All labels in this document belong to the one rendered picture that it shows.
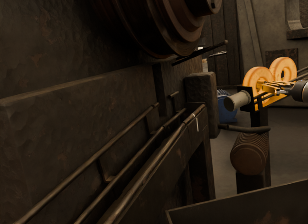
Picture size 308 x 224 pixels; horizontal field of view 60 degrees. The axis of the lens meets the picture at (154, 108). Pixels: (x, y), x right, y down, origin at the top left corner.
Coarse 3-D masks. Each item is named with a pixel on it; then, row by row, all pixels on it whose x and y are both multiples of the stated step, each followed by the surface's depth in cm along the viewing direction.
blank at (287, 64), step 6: (276, 60) 111; (282, 60) 111; (288, 60) 112; (270, 66) 112; (276, 66) 109; (282, 66) 111; (288, 66) 113; (294, 66) 115; (276, 72) 110; (288, 72) 115; (294, 72) 116; (276, 78) 110; (288, 78) 115
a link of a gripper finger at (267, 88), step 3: (264, 84) 101; (264, 87) 101; (267, 87) 99; (270, 87) 97; (273, 87) 96; (276, 87) 95; (264, 90) 101; (267, 90) 99; (270, 90) 98; (273, 90) 96; (276, 90) 94; (279, 90) 93; (273, 93) 97; (276, 93) 94; (279, 93) 94
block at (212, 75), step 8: (208, 72) 95; (192, 80) 94; (200, 80) 93; (208, 80) 91; (192, 88) 95; (200, 88) 93; (208, 88) 92; (216, 88) 98; (192, 96) 95; (200, 96) 94; (208, 96) 93; (216, 96) 97; (208, 104) 94; (216, 104) 97; (208, 112) 94; (216, 112) 97; (208, 120) 95; (216, 120) 96; (216, 128) 96; (216, 136) 96
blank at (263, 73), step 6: (252, 72) 103; (258, 72) 105; (264, 72) 106; (270, 72) 108; (246, 78) 104; (252, 78) 103; (258, 78) 105; (264, 78) 107; (270, 78) 108; (246, 84) 104; (252, 84) 104; (264, 96) 108; (264, 102) 108
